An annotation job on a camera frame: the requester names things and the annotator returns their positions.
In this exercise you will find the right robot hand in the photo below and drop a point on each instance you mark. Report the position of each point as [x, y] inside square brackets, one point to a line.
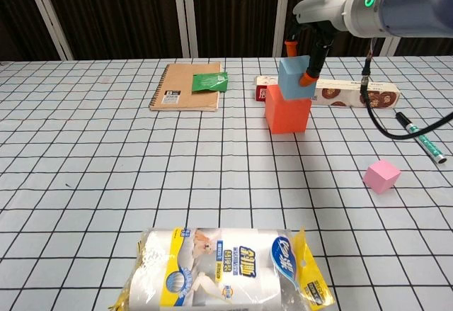
[325, 10]

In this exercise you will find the medium blue foam cube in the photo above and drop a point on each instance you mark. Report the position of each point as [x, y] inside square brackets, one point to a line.
[292, 80]

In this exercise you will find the small pink foam cube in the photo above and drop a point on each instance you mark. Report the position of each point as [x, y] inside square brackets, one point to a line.
[381, 176]

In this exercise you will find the long baking paper box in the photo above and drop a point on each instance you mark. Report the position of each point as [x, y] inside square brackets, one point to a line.
[347, 91]

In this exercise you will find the large orange foam cube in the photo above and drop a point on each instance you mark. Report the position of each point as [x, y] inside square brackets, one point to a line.
[286, 116]

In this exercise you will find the green foil sachet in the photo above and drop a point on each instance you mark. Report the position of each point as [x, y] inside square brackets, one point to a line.
[209, 81]

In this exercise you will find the green marker pen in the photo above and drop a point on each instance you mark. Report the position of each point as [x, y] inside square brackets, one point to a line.
[423, 139]

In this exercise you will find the brown spiral notebook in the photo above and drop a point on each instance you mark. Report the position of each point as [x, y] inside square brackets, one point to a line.
[180, 88]

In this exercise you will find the checkered light blue tablecloth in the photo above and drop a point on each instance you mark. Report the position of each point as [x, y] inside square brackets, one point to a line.
[106, 148]

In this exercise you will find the packaged white bag rolls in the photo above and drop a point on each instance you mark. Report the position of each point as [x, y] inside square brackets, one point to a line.
[226, 275]

